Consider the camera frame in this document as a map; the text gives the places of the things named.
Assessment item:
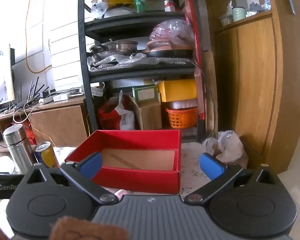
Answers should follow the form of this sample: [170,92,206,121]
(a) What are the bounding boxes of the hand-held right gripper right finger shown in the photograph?
[184,152,282,205]

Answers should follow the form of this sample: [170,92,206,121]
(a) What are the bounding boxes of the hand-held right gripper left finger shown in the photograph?
[21,152,119,205]

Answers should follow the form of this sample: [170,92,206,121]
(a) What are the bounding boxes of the red cardboard box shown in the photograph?
[65,129,182,195]

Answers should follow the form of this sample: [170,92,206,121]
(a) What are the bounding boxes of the floral tablecloth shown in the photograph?
[52,142,215,200]

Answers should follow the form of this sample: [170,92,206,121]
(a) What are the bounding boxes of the white plastic container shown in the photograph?
[0,156,15,174]

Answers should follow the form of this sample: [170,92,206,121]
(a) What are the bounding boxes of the translucent plastic bag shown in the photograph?
[202,130,249,168]

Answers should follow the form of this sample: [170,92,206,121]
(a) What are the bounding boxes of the stainless steel thermos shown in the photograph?
[3,124,37,173]

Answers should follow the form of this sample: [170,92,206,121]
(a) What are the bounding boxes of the yellow drink can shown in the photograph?
[34,141,60,168]

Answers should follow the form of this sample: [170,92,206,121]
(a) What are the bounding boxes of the wooden tv stand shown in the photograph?
[0,96,89,153]

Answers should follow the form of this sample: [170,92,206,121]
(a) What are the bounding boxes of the red and white plastic bag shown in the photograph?
[97,90,136,130]

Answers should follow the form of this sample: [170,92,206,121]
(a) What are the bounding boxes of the orange plastic basket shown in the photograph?
[165,106,198,129]

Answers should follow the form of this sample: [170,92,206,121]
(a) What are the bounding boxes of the brown fuzzy cloth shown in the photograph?
[49,217,130,240]

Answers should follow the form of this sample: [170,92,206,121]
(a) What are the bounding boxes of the clear plastic cups stack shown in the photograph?
[168,99,198,110]

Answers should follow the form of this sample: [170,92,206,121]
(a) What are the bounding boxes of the white power strip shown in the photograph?
[90,85,105,97]

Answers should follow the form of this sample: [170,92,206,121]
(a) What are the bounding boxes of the white power adapters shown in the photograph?
[39,92,71,105]

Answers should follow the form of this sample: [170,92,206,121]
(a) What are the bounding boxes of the brown cardboard box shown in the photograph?
[130,96,163,130]

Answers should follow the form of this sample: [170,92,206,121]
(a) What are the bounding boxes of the yellow box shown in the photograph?
[157,79,197,102]

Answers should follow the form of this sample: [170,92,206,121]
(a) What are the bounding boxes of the green box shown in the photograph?
[132,84,158,103]

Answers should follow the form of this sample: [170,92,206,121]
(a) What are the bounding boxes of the black router with antennas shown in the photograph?
[17,81,51,106]

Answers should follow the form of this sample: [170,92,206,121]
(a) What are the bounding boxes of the wooden cabinet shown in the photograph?
[205,0,300,174]

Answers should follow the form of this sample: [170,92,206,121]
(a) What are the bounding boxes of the flat screen monitor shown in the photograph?
[0,44,16,108]

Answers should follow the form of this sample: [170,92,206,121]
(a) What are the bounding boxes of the black shelf rack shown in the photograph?
[77,0,206,143]

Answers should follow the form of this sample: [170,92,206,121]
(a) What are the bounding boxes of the small steel pot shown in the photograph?
[89,44,110,58]

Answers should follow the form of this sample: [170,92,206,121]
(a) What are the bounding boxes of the bubble wrap sheet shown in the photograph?
[87,52,194,72]

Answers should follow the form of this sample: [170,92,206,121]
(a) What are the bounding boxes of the frying pan with pink lid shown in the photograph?
[142,39,194,58]

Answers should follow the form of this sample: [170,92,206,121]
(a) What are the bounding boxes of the large steel pot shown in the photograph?
[101,39,139,56]

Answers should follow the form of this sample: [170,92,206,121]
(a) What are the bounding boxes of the clear red-print plastic bag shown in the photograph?
[150,19,195,47]

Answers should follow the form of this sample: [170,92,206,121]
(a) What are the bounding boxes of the tall red board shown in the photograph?
[181,0,207,120]

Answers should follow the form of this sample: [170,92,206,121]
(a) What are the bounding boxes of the white bowl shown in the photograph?
[102,7,133,18]

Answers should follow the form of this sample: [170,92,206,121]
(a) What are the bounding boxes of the pale green mug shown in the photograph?
[232,7,247,22]

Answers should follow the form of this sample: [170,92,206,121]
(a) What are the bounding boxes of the red and white jar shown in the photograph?
[164,0,176,12]

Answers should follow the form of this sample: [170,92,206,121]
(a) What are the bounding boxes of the green plastic bottle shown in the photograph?
[134,0,146,13]

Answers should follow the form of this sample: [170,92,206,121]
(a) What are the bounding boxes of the yellow cable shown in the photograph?
[24,0,53,75]

